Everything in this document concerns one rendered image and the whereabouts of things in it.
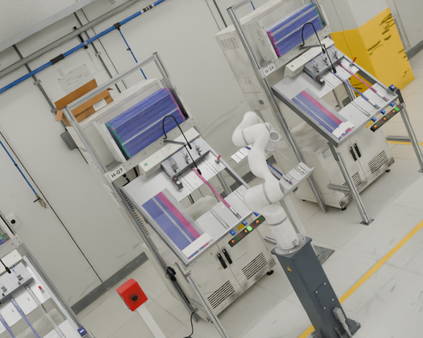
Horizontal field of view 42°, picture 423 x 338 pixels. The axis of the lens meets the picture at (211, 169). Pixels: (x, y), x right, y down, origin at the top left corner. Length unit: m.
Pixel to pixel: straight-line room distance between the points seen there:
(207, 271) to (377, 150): 1.84
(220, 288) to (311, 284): 1.03
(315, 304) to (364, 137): 1.85
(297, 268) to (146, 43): 3.04
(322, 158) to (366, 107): 0.52
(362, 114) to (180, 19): 2.21
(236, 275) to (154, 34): 2.56
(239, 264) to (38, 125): 2.22
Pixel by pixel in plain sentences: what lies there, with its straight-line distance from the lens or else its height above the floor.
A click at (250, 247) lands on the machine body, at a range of 4.18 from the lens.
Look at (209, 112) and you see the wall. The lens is 5.74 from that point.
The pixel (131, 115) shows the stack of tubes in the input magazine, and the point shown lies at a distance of 3.77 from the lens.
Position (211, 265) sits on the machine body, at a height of 0.42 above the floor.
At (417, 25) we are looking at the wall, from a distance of 7.75.
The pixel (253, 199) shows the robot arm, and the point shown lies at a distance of 3.03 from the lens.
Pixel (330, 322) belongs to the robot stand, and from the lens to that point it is 3.47.
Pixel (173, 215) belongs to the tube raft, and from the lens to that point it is 3.69.
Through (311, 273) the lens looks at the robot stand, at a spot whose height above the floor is 0.51.
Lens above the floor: 2.35
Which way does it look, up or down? 20 degrees down
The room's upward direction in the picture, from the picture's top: 28 degrees counter-clockwise
